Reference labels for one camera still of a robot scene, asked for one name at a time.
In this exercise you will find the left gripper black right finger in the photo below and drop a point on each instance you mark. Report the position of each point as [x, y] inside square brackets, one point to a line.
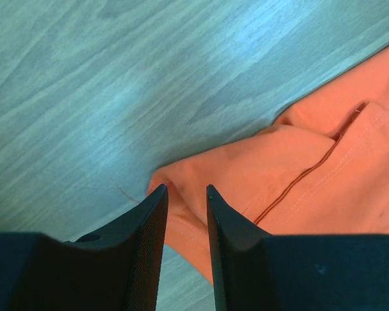
[241, 278]

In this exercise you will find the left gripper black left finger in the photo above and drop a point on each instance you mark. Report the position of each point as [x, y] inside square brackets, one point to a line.
[115, 267]

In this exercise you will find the orange t-shirt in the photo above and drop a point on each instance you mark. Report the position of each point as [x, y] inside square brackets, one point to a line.
[321, 167]

